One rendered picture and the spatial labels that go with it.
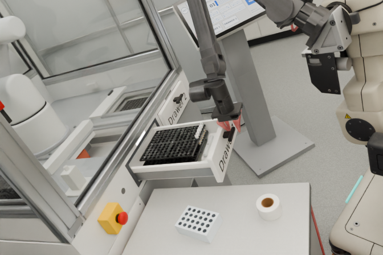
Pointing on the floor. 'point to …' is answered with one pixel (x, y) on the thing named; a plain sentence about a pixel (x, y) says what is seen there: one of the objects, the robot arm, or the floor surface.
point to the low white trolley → (229, 222)
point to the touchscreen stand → (258, 114)
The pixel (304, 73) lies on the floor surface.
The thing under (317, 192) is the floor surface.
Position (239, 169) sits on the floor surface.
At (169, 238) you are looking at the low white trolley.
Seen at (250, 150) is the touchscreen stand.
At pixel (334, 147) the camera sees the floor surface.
